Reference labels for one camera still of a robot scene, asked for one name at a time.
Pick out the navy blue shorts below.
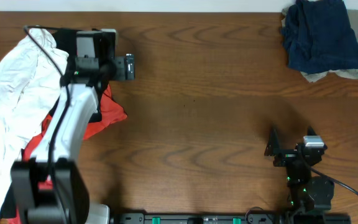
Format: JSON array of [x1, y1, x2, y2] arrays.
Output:
[[280, 0, 358, 75]]

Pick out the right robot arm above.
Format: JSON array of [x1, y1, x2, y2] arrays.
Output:
[[264, 127, 334, 223]]

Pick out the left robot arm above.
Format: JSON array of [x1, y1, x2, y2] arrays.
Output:
[[11, 54, 135, 223]]

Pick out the red shorts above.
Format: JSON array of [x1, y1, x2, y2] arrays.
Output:
[[0, 41, 128, 224]]

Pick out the black shorts with white stripe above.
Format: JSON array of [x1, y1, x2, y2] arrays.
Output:
[[0, 27, 103, 220]]

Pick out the white garment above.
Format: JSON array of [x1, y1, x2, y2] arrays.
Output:
[[0, 29, 68, 209]]

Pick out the khaki folded shorts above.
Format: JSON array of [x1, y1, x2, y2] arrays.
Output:
[[280, 7, 358, 83]]

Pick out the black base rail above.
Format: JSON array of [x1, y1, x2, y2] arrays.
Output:
[[108, 212, 351, 224]]

